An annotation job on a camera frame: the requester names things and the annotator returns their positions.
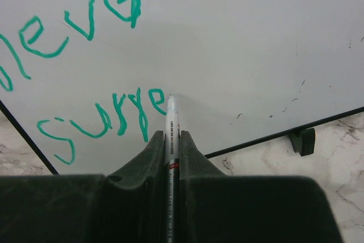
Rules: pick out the white whiteboard black frame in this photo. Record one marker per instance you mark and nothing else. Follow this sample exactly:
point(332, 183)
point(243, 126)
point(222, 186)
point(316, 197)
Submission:
point(86, 82)

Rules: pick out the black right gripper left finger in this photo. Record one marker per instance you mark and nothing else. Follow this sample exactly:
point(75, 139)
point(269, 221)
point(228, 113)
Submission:
point(125, 206)

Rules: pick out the green capped whiteboard marker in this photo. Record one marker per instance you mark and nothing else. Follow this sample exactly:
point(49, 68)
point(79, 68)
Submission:
point(170, 214)

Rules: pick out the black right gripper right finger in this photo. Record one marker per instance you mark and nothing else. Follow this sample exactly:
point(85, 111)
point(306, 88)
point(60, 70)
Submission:
point(215, 207)

